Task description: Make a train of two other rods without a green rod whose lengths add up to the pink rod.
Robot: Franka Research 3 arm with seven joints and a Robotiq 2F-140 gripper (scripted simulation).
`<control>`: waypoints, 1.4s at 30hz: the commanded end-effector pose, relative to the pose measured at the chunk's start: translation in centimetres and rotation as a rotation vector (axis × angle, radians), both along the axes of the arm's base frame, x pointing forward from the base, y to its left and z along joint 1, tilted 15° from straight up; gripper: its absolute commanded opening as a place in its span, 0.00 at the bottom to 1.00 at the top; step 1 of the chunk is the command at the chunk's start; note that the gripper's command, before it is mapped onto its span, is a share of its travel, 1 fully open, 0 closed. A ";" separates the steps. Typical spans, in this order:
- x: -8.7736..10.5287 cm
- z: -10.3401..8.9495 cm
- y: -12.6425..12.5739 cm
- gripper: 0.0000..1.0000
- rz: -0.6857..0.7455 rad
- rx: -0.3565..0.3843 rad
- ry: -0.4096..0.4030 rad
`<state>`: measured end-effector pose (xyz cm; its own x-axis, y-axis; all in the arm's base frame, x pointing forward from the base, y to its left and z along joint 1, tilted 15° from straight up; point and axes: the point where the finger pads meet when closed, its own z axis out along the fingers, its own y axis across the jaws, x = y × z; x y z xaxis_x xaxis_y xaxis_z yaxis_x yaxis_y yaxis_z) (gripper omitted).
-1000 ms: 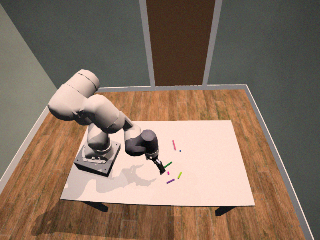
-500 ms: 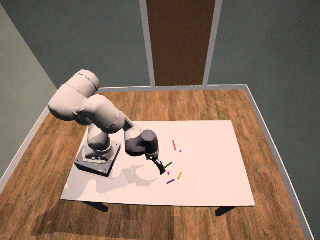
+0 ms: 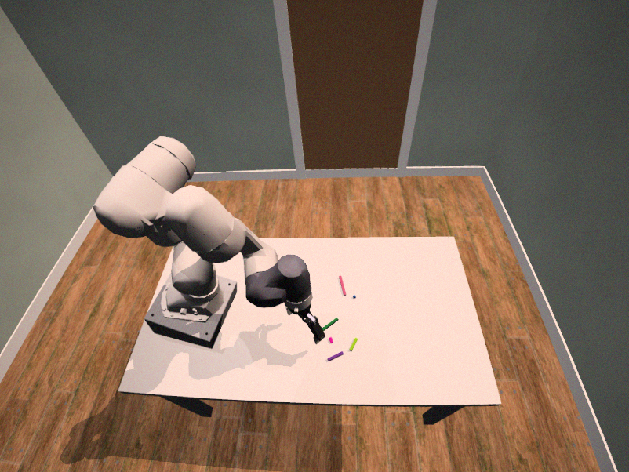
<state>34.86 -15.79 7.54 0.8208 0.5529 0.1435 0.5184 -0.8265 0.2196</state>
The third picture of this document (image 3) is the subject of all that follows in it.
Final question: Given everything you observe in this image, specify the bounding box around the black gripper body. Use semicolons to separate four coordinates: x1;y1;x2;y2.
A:
289;304;311;318

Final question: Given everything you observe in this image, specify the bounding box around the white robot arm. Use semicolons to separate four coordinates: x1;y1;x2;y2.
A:
93;136;313;323

